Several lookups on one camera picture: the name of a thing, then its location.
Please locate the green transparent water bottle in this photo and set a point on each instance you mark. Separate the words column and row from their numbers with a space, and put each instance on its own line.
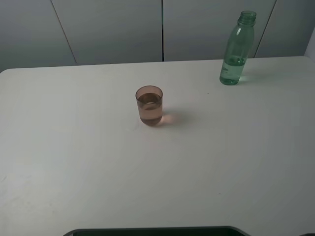
column 238, row 48

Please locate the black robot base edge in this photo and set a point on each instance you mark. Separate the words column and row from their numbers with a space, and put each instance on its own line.
column 162, row 231

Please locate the pink transparent plastic cup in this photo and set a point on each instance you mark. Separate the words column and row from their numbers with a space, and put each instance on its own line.
column 149, row 102

